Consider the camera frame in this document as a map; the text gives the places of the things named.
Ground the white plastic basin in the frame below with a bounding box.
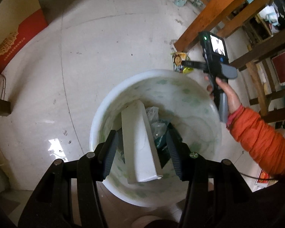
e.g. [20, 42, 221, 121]
[89, 70, 222, 207]

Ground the green plastic bag bundle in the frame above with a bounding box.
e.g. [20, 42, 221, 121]
[144, 106, 184, 169]

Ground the orange jacket forearm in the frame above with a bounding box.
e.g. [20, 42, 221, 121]
[227, 105, 285, 177]

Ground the person right hand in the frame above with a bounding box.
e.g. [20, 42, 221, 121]
[215, 77, 244, 115]

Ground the snack wrapper on floor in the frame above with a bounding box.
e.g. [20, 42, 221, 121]
[172, 52, 193, 74]

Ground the wooden stool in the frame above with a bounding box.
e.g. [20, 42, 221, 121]
[231, 29, 285, 123]

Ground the wooden table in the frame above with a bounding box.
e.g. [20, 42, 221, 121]
[174, 0, 273, 52]

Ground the red cardboard box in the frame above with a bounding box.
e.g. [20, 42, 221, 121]
[0, 0, 48, 74]

